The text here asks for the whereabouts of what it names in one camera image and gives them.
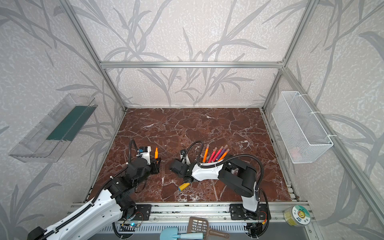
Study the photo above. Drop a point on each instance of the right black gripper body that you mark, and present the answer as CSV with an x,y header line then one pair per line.
x,y
176,166

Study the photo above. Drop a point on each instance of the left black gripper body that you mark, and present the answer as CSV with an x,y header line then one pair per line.
x,y
154,163

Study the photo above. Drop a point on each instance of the orange marker pen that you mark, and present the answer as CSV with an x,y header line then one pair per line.
x,y
206,153

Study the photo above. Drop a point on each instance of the orange capped marker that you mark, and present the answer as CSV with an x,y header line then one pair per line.
x,y
223,155
156,153

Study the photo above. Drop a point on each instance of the pink marker pen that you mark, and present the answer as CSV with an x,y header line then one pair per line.
x,y
212,155

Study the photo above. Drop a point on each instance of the red marker pen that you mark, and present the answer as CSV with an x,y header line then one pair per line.
x,y
217,154

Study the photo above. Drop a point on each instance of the purple capped marker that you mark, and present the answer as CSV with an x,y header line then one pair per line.
x,y
222,152

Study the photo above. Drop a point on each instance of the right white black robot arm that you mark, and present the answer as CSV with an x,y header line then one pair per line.
x,y
241,173

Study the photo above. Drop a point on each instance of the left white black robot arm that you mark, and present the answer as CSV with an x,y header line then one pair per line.
x,y
105,208

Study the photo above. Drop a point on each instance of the yellow toy shovel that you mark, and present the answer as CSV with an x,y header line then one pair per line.
x,y
184,186

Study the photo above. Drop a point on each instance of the brown toy slotted spatula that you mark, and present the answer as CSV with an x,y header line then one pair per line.
x,y
200,225

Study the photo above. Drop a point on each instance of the teal toy shovel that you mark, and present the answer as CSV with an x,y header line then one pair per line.
x,y
171,233

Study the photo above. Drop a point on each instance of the yellow-green tape roll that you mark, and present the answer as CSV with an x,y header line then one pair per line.
x,y
297,216

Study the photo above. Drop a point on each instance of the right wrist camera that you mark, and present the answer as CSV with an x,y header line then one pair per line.
x,y
183,156

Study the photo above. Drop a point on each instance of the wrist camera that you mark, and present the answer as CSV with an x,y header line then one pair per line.
x,y
145,153
183,156

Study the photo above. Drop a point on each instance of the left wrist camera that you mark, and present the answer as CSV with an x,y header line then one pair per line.
x,y
145,153

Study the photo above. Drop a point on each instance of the clear plastic wall bin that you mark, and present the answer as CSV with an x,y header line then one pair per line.
x,y
48,140

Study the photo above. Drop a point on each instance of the aluminium mounting rail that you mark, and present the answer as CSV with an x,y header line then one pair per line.
x,y
214,212

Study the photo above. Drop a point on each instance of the white wire mesh basket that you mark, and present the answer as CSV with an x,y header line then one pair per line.
x,y
303,135

